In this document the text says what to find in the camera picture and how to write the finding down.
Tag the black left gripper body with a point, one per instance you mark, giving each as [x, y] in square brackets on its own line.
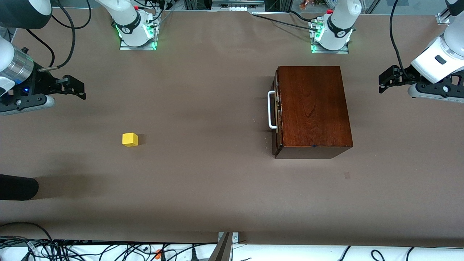
[404, 77]

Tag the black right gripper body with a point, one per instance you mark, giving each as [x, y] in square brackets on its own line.
[38, 84]

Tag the yellow cube block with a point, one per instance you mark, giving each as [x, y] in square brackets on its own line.
[129, 140]

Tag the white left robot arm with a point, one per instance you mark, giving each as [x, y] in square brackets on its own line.
[340, 21]

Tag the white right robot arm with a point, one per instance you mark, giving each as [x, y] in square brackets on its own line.
[127, 18]

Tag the dark wooden cabinet box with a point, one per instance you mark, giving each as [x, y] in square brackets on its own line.
[313, 105]

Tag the black rounded object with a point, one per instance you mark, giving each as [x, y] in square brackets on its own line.
[18, 187]

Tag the white power strip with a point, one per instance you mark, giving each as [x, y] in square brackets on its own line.
[237, 5]

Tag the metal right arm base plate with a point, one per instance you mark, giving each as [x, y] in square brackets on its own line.
[125, 47]

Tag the aluminium frame profile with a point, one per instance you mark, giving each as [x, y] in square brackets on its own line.
[443, 18]

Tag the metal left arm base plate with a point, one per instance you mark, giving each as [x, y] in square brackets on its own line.
[319, 50]

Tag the metal table bracket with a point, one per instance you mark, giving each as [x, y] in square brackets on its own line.
[223, 248]

